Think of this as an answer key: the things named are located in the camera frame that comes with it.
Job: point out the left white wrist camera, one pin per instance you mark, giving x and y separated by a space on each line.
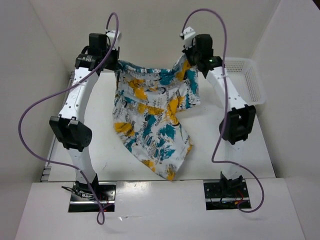
114 37

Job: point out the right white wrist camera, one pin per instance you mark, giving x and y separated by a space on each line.
187 36

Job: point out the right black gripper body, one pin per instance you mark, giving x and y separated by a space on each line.
192 55

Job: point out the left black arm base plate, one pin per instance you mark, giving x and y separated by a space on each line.
87 204

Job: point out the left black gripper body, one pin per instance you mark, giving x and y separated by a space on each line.
111 62

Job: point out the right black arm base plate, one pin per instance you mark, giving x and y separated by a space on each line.
216 199

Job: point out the white perforated plastic basket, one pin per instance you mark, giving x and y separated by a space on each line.
246 79

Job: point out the patterned white teal yellow shorts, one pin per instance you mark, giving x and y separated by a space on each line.
146 102

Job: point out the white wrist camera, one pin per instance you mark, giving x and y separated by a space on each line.
187 36
114 37

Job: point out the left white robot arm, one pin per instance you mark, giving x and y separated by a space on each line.
69 127

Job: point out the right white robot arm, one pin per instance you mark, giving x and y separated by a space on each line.
239 116

